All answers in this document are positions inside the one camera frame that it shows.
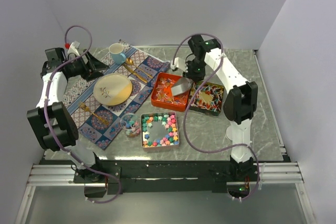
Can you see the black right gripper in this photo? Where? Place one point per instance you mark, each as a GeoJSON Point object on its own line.
{"type": "Point", "coordinates": [196, 77]}

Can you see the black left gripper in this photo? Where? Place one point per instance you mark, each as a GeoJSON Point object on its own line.
{"type": "Point", "coordinates": [92, 68]}

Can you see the silver metal scoop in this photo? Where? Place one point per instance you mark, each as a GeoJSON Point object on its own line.
{"type": "Point", "coordinates": [181, 86]}

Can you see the orange candy tin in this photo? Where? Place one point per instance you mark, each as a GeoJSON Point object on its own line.
{"type": "Point", "coordinates": [162, 95]}

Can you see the pink star candy tin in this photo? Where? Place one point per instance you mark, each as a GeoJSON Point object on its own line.
{"type": "Point", "coordinates": [159, 131]}

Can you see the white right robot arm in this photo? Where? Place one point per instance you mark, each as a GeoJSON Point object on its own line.
{"type": "Point", "coordinates": [241, 101]}

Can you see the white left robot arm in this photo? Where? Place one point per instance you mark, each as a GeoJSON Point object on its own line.
{"type": "Point", "coordinates": [51, 122]}

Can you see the cream floral plate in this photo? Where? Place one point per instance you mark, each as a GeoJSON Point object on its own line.
{"type": "Point", "coordinates": [112, 89]}

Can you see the blue white mug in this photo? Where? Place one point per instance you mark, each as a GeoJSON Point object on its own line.
{"type": "Point", "coordinates": [117, 53]}

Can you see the gold lollipop tin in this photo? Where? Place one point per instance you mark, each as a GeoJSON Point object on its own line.
{"type": "Point", "coordinates": [209, 99]}

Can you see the patterned blue placemat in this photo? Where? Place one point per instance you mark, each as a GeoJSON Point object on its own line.
{"type": "Point", "coordinates": [97, 106]}

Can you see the gold spoon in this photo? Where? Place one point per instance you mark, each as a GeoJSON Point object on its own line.
{"type": "Point", "coordinates": [130, 62]}

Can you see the gold fork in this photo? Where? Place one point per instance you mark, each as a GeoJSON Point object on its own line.
{"type": "Point", "coordinates": [85, 108]}

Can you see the gold knife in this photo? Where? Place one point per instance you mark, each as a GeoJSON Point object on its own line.
{"type": "Point", "coordinates": [135, 73]}

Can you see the clear glass jar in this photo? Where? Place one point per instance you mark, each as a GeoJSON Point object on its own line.
{"type": "Point", "coordinates": [131, 124]}

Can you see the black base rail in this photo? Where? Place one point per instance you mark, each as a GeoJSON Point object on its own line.
{"type": "Point", "coordinates": [166, 176]}

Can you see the aluminium frame rail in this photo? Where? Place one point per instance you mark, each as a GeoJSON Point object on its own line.
{"type": "Point", "coordinates": [60, 173]}

